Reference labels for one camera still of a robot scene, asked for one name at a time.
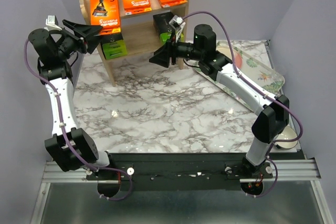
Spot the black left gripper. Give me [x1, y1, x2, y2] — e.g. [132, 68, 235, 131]
[56, 18, 103, 60]

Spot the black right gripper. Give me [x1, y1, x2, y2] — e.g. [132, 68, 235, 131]
[148, 31, 203, 69]

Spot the black green razor box front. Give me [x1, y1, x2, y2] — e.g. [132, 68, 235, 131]
[101, 33, 128, 60]

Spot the black green razor box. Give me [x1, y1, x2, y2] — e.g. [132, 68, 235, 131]
[153, 12, 174, 45]
[101, 33, 128, 60]

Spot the light wooden two-tier shelf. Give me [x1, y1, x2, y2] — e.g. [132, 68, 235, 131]
[79, 0, 189, 87]

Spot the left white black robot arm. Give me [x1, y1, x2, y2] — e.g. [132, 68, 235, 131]
[25, 15, 117, 179]

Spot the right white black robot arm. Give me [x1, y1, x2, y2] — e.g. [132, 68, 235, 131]
[149, 24, 289, 178]

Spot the pink cream round plate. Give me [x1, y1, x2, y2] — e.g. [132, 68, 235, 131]
[217, 47, 243, 69]

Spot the clear floral tray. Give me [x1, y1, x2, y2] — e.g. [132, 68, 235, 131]
[193, 41, 285, 111]

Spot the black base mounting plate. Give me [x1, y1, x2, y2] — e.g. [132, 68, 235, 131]
[54, 152, 307, 200]

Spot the white dark-rimmed bowl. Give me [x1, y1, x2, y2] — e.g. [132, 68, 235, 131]
[272, 125, 299, 151]

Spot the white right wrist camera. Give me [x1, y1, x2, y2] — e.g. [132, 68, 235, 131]
[169, 15, 185, 42]

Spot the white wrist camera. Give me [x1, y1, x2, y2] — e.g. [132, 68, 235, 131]
[44, 15, 62, 31]
[169, 15, 185, 42]

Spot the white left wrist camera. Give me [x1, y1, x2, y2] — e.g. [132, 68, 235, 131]
[44, 15, 62, 31]

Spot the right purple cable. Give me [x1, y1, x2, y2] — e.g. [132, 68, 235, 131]
[182, 10, 304, 198]

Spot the purple cable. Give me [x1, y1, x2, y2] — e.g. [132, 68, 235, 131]
[182, 10, 304, 198]
[24, 39, 133, 201]

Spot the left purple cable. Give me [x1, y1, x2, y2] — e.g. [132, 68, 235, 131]
[24, 39, 133, 201]

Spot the aluminium rail frame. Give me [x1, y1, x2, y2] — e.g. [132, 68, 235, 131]
[29, 40, 336, 224]

